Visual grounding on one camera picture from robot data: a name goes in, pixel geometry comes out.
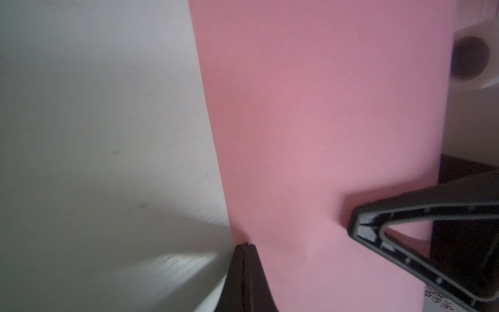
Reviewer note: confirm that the pink rectangular paper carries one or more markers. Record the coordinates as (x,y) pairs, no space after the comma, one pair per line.
(317,107)

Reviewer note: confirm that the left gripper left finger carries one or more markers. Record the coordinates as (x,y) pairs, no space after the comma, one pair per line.
(232,296)

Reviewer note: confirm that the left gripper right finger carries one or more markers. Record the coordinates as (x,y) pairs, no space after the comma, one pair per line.
(257,296)

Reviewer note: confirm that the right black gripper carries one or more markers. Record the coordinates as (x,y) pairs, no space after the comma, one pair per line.
(464,251)

